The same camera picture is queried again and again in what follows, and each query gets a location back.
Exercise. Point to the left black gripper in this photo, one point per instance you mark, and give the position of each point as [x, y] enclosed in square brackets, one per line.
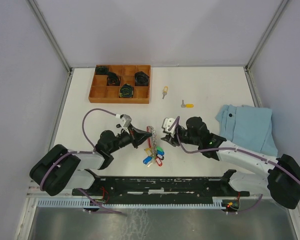
[135, 136]

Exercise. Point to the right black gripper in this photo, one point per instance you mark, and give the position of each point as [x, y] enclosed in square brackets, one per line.
[172, 140]

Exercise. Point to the green key tag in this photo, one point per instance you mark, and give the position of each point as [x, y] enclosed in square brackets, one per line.
[159, 149]

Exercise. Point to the yellow key tag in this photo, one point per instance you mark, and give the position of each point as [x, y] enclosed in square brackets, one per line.
[148, 151]

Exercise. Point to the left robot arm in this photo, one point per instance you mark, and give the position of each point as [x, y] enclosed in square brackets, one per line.
[62, 169]

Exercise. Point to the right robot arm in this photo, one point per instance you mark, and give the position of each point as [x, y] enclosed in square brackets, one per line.
[277, 177]

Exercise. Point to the yellow tag key right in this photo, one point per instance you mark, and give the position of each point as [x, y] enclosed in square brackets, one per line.
[186, 105]

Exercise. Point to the yellow tag key upper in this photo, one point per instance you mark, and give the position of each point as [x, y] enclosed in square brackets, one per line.
[164, 92]

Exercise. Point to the wooden compartment tray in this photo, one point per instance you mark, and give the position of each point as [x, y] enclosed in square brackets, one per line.
[121, 84]

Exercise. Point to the light blue cloth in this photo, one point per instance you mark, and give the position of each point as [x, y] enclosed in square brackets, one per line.
[248, 127]

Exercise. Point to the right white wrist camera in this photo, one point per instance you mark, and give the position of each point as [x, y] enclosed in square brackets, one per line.
[169, 126]

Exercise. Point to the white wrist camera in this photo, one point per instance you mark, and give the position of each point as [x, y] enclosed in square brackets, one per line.
[125, 121]
[169, 126]

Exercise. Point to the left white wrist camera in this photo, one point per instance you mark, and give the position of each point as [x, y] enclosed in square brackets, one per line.
[125, 121]

